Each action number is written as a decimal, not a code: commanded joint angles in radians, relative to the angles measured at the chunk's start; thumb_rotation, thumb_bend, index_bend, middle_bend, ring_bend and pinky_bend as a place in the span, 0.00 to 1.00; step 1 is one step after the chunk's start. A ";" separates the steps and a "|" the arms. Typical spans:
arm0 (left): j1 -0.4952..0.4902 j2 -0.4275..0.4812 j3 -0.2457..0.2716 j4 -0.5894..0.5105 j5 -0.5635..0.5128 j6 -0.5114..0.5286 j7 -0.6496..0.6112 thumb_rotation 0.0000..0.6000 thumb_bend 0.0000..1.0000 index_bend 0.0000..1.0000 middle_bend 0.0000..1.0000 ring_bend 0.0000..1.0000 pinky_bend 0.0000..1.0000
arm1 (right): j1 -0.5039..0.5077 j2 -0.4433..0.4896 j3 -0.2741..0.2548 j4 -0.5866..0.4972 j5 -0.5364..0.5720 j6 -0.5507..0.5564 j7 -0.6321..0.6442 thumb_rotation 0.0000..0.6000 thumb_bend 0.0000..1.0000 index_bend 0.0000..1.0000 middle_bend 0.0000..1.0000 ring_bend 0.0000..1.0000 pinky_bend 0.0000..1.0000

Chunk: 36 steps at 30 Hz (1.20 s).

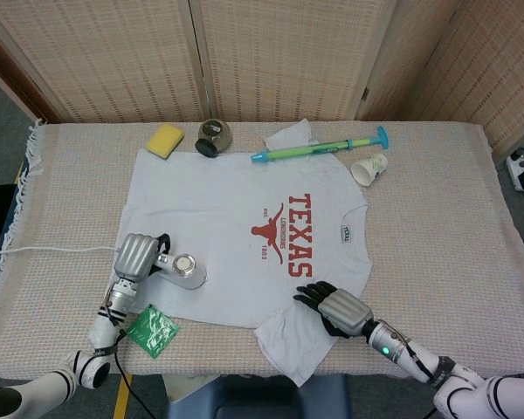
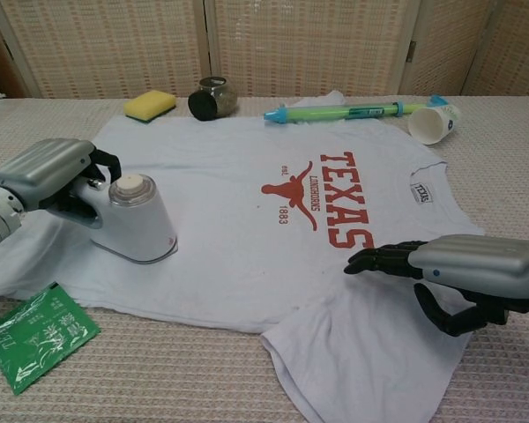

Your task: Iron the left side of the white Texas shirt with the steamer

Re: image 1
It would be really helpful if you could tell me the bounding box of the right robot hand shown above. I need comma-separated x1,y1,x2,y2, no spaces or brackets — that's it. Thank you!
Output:
293,280,374,340

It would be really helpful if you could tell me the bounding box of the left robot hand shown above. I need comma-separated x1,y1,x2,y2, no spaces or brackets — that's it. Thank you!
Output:
113,232,174,285

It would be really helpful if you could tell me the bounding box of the white handheld steam iron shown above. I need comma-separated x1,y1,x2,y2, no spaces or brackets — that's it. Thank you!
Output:
150,251,210,291

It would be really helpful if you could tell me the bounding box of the white Texas print T-shirt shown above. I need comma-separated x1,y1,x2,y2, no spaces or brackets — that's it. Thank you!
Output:
113,117,374,388

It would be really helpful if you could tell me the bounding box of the green tea packet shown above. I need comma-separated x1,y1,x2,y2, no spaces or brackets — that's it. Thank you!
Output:
125,303,181,361

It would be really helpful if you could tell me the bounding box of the beige woven tablecloth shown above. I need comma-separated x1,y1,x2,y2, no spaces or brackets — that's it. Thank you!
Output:
0,120,524,381

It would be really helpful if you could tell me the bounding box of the yellow sponge green base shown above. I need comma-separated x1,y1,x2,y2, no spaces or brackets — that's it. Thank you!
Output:
146,123,185,161

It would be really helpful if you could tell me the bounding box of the white paper cup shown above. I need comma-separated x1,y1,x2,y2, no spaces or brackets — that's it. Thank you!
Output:
350,152,389,188

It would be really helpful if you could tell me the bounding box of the glass jar black lid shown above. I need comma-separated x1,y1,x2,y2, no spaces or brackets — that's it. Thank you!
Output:
195,117,234,158

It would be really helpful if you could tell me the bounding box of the green blue water pump toy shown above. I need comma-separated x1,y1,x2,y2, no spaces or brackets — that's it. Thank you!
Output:
250,126,390,166

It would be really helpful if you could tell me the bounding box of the white power strip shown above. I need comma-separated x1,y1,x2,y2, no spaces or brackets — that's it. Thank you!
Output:
506,148,524,193

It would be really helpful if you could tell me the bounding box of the woven folding screen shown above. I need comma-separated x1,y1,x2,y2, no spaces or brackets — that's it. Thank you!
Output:
0,0,524,152

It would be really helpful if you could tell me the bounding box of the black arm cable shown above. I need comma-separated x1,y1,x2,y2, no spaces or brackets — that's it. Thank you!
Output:
106,300,159,419

